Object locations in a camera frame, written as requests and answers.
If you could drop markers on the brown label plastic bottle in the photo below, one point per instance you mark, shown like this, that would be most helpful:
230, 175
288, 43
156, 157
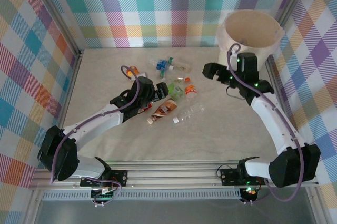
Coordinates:
164, 108

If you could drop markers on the green label plastic bottle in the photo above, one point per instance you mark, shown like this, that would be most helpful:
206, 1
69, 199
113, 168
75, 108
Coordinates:
176, 90

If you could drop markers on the orange juice bottle yellow cap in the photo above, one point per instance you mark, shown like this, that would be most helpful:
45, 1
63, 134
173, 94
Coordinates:
130, 71

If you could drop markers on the small orange bottle orange cap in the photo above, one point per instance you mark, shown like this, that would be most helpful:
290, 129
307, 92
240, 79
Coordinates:
190, 90

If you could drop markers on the clear bottle green cap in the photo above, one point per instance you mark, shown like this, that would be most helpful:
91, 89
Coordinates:
183, 63

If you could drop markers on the cream round bin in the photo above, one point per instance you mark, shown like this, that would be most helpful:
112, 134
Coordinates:
252, 31

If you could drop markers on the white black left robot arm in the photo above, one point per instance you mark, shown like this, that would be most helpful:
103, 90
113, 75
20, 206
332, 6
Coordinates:
97, 124

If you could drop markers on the clear bottle blue label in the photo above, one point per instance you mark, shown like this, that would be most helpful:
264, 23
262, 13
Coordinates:
159, 65

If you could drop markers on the plaid cloth backdrop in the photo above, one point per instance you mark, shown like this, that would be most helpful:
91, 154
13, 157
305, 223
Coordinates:
26, 76
323, 89
158, 10

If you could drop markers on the green left controller board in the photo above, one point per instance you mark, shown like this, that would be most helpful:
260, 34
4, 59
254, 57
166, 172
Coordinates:
104, 197

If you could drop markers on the right controller board with LED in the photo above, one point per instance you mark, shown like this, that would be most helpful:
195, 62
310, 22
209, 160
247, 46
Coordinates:
250, 191

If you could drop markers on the aluminium side rail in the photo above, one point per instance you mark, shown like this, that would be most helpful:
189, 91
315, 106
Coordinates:
269, 71
75, 68

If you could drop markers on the aluminium front rail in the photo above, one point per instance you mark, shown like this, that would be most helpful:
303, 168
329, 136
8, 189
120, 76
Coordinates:
171, 175

